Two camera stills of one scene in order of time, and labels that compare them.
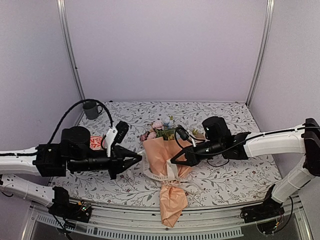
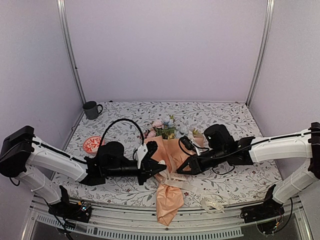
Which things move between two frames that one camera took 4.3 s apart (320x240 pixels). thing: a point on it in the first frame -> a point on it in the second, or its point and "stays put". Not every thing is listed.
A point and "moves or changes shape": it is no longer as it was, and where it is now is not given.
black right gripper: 189,162 -> 195,168
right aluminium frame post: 263,56 stays put
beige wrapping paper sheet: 159,150 moves or changes shape
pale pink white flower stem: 157,125 stays put
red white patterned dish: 95,142 stays put
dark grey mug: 91,110 stays put
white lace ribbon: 172,177 moves or changes shape
